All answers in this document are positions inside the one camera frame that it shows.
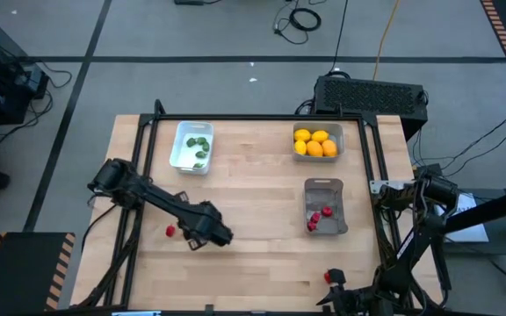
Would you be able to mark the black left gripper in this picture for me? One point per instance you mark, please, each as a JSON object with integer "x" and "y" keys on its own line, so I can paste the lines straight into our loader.
{"x": 202, "y": 221}

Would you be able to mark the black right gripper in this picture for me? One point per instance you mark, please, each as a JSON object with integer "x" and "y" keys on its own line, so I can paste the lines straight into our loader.
{"x": 358, "y": 299}

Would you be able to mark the red toy pepper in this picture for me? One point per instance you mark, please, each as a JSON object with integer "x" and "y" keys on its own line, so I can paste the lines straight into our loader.
{"x": 170, "y": 231}
{"x": 315, "y": 217}
{"x": 311, "y": 226}
{"x": 327, "y": 211}
{"x": 327, "y": 277}

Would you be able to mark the green toy pepper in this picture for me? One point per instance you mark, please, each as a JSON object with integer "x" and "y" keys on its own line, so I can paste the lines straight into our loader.
{"x": 190, "y": 142}
{"x": 201, "y": 140}
{"x": 200, "y": 154}
{"x": 206, "y": 146}
{"x": 198, "y": 165}

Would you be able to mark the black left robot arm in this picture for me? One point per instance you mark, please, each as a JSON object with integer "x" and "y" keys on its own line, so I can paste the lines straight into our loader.
{"x": 156, "y": 199}

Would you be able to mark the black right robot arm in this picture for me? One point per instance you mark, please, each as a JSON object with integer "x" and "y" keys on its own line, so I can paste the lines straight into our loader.
{"x": 406, "y": 248}

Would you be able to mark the white plastic bin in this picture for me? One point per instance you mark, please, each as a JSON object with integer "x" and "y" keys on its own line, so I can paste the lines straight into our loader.
{"x": 182, "y": 153}

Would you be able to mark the dark grey plastic bin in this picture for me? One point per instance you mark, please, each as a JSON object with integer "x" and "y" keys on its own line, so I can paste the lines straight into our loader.
{"x": 327, "y": 193}

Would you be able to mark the black power adapter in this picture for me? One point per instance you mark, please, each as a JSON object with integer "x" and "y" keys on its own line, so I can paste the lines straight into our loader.
{"x": 422, "y": 169}

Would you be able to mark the white printed paper sheet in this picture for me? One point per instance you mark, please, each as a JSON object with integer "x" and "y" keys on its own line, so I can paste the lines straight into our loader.
{"x": 472, "y": 234}

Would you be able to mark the light grey plastic bin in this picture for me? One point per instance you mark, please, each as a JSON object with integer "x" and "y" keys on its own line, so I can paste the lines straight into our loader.
{"x": 339, "y": 131}

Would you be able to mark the black metal beam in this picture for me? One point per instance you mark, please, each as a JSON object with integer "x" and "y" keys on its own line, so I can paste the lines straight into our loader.
{"x": 490, "y": 210}

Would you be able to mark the black computer case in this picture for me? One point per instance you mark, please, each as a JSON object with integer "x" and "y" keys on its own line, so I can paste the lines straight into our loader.
{"x": 367, "y": 96}

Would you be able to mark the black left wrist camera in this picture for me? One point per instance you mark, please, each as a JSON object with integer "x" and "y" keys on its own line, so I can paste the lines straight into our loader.
{"x": 225, "y": 236}

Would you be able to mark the black metal table frame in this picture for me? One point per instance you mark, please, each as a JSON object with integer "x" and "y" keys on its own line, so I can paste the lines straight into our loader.
{"x": 257, "y": 117}

